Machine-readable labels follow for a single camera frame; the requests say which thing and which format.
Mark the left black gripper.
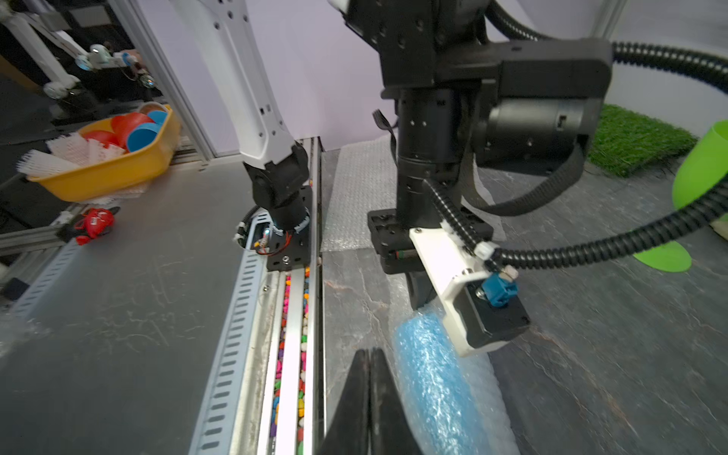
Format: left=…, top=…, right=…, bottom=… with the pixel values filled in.
left=367, top=209, right=486, bottom=310

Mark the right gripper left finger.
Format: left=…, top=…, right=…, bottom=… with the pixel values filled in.
left=318, top=350, right=371, bottom=455

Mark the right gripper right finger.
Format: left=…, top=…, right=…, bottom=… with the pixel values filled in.
left=369, top=348, right=422, bottom=455

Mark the blue plastic wine glass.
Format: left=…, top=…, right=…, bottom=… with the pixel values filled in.
left=394, top=312, right=493, bottom=454

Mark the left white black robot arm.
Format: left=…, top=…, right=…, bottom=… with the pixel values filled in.
left=174, top=1, right=615, bottom=273

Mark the neighbouring white robot arm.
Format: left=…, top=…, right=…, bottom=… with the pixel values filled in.
left=1, top=1, right=155, bottom=100

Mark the bubble wrap sheet stack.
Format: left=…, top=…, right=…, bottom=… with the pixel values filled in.
left=322, top=136, right=396, bottom=252

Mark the green plastic wine glass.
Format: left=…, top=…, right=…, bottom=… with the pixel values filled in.
left=633, top=119, right=727, bottom=273

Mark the green artificial grass mat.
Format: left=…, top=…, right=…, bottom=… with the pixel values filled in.
left=589, top=104, right=698, bottom=177

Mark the red toy object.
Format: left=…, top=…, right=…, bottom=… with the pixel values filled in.
left=73, top=207, right=121, bottom=246

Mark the yellow plastic tub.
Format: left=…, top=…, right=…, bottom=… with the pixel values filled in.
left=17, top=102, right=181, bottom=203

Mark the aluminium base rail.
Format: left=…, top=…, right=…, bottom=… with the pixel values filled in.
left=189, top=136, right=323, bottom=454

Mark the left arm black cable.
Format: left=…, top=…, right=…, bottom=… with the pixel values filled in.
left=423, top=0, right=728, bottom=273

